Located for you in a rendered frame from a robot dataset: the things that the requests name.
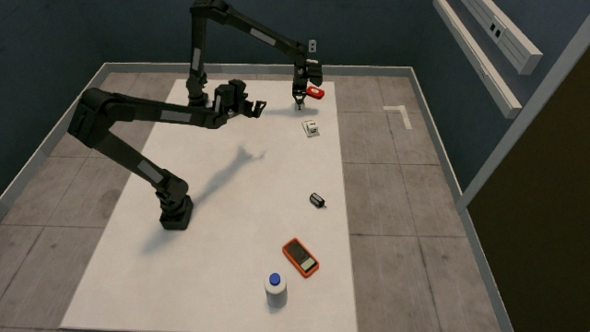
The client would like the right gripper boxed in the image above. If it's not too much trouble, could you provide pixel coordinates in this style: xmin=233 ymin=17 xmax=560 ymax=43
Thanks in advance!
xmin=232 ymin=92 xmax=266 ymax=119

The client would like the white number cube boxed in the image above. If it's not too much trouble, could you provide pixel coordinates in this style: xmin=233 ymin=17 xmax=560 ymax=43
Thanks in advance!
xmin=306 ymin=121 xmax=318 ymax=134
xmin=295 ymin=100 xmax=304 ymax=111

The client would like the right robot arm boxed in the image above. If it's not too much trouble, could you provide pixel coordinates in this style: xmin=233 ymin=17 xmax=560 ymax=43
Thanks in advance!
xmin=67 ymin=79 xmax=248 ymax=225

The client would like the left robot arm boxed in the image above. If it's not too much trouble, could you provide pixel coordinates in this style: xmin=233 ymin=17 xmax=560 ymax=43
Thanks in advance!
xmin=185 ymin=0 xmax=323 ymax=107

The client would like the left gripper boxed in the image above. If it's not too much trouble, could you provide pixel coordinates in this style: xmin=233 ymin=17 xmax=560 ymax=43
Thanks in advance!
xmin=292 ymin=75 xmax=307 ymax=105

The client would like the white bottle with blue cap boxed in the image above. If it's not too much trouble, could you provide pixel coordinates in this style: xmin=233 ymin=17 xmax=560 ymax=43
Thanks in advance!
xmin=264 ymin=271 xmax=288 ymax=308

